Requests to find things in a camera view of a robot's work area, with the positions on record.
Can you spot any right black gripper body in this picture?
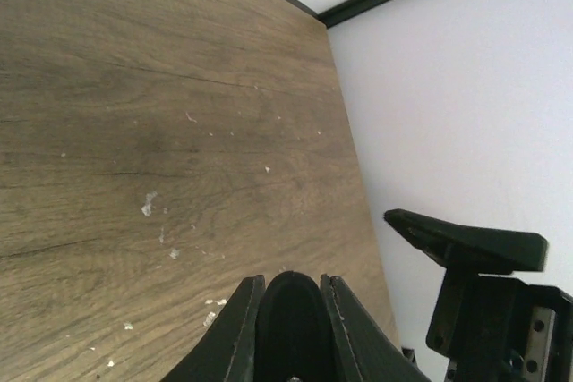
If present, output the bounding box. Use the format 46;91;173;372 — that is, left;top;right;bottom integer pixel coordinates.
426;269;572;381

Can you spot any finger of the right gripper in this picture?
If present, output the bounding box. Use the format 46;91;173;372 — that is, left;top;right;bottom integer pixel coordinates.
384;208;549;275

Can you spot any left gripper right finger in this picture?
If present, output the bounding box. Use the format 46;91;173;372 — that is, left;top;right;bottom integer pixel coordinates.
321;274;428;382

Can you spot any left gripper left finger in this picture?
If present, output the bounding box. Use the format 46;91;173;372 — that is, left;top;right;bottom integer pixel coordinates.
163;275;265;382

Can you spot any black remote control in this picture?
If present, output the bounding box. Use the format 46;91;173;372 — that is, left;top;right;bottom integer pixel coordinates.
253;271;337;381

